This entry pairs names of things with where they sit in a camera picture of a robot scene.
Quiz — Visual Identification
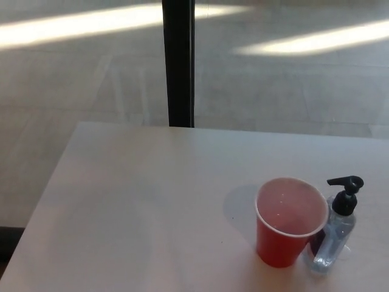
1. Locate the clear soap bottle black pump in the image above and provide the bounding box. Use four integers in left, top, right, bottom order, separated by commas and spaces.
306, 175, 365, 271

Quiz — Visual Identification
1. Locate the red plastic cup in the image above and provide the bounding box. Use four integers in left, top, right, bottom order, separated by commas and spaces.
254, 176, 329, 269

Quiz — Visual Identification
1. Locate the black window frame post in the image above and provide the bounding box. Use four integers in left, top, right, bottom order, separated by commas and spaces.
161, 0, 195, 128

